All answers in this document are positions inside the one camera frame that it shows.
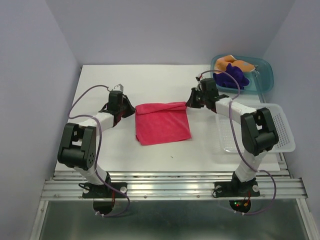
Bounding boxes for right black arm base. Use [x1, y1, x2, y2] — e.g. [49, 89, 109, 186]
[212, 180, 261, 214]

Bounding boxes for purple towel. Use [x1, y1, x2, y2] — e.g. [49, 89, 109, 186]
[213, 63, 250, 90]

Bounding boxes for pink towel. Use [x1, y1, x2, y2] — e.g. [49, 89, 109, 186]
[135, 101, 192, 146]

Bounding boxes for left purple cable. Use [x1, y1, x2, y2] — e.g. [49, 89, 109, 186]
[68, 85, 131, 218]

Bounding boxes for orange towel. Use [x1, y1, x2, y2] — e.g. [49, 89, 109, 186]
[213, 55, 256, 73]

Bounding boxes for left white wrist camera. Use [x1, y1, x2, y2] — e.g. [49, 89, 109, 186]
[108, 83, 124, 93]

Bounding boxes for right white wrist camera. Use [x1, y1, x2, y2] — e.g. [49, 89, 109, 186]
[195, 74, 203, 88]

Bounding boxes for blue plastic tub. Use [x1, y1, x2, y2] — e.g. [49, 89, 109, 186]
[211, 54, 274, 95]

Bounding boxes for white perforated basket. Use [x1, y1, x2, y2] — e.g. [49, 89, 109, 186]
[215, 103, 296, 154]

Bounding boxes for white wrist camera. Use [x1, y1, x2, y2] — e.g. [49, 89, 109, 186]
[195, 74, 203, 88]
[108, 83, 124, 93]

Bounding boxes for aluminium mounting rail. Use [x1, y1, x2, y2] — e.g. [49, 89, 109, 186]
[40, 170, 308, 201]

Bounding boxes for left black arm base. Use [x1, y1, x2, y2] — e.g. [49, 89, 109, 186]
[78, 182, 127, 216]

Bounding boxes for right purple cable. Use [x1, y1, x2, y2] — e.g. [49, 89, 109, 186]
[196, 69, 277, 216]

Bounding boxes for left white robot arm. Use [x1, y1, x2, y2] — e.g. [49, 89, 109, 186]
[57, 90, 135, 197]

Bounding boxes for purple cable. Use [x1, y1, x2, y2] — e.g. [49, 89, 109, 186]
[196, 69, 277, 216]
[68, 85, 131, 218]

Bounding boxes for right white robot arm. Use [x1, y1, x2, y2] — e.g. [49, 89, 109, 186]
[186, 77, 279, 198]

